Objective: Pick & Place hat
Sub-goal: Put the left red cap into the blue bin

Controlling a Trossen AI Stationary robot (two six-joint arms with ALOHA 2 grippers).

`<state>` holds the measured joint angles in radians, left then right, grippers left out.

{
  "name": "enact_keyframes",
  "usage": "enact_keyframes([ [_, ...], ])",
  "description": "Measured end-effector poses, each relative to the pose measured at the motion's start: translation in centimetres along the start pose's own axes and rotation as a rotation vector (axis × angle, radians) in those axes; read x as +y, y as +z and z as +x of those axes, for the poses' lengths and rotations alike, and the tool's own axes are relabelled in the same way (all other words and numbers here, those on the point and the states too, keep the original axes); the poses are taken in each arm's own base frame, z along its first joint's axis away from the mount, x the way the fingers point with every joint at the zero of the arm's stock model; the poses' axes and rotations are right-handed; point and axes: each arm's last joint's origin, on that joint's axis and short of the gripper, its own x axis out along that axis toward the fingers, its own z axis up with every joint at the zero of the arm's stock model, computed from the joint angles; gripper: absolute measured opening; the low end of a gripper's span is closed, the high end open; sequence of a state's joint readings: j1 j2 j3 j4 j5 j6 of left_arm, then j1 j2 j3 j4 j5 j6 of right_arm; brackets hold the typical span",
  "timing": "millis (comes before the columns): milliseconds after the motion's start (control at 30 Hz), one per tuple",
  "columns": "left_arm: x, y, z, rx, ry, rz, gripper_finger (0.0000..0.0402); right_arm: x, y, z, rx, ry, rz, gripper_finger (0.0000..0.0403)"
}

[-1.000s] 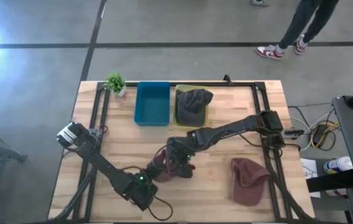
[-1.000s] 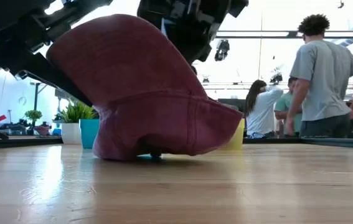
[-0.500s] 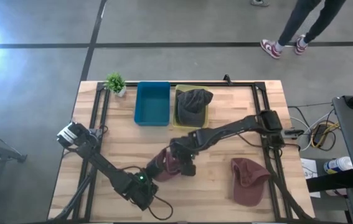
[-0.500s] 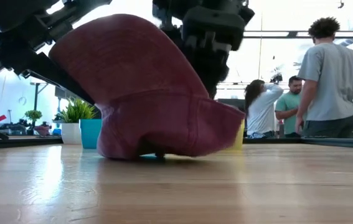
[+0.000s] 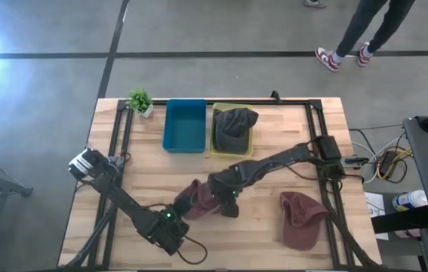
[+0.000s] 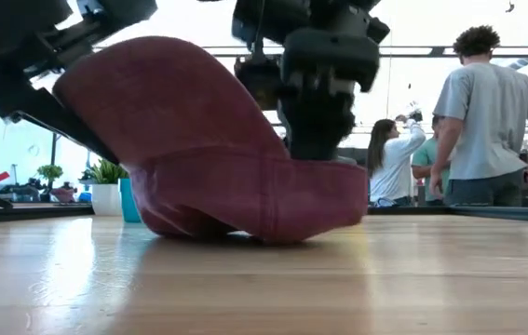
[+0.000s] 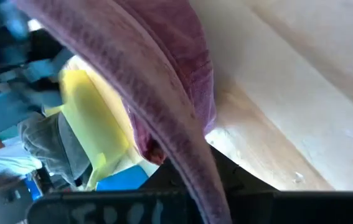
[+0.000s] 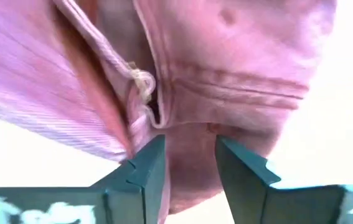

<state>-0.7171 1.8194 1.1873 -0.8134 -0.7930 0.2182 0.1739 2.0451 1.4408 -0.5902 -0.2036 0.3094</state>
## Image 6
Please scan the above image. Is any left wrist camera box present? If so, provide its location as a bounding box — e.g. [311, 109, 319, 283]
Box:
[234, 54, 286, 112]

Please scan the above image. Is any small plant in white pot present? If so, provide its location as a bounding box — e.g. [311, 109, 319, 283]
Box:
[87, 158, 130, 217]

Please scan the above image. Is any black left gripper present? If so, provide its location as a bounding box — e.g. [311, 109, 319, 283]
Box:
[276, 17, 391, 162]

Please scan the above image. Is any person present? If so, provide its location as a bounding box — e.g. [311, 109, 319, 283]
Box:
[366, 108, 428, 208]
[411, 114, 454, 207]
[428, 24, 528, 208]

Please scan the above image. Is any green background plant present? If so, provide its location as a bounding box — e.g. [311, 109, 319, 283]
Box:
[35, 163, 65, 203]

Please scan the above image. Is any blue plastic bin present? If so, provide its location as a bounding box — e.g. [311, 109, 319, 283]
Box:
[118, 177, 143, 224]

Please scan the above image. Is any maroon baseball cap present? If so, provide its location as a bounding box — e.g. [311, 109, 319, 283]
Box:
[52, 35, 370, 247]

